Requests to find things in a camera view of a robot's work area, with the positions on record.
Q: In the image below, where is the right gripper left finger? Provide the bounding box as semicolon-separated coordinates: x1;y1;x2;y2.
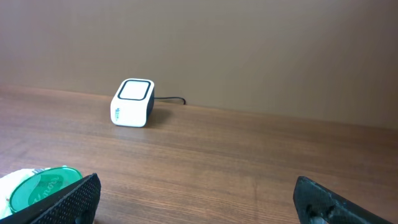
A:
1;173;101;224

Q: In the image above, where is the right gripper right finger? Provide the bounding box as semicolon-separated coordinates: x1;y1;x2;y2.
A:
293;176;391;224

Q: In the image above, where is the green lid seasoning jar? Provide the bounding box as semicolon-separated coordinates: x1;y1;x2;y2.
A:
9;166;83;213

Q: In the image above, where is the light green wipes packet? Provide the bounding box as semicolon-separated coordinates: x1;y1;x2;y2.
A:
1;166;67;219

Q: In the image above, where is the white barcode scanner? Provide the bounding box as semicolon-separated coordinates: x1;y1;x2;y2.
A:
110;78;155;128

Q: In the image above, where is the black scanner cable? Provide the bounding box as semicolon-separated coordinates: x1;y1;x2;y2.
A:
154;96;187;106

